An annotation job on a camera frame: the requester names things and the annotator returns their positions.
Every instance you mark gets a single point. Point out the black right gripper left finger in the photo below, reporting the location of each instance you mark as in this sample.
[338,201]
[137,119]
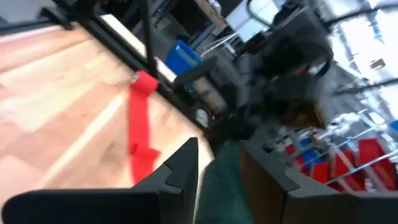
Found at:
[124,207]

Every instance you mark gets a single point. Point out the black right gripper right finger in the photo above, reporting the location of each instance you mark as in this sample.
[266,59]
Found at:
[311,208]

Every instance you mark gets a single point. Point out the red bandage strip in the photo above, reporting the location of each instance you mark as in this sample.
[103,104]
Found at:
[138,124]

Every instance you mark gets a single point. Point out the dark green bandage roll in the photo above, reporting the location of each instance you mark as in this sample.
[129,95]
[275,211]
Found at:
[220,193]

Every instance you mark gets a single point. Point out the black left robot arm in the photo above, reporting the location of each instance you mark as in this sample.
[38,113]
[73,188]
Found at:
[289,46]

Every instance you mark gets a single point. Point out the red plastic shelf bin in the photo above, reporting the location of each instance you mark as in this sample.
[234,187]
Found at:
[373,152]
[345,174]

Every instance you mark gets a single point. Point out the blue plastic crate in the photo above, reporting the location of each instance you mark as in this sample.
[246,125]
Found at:
[180,59]

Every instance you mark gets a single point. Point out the white trash bin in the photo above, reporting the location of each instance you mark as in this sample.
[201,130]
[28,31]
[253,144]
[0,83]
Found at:
[239,18]

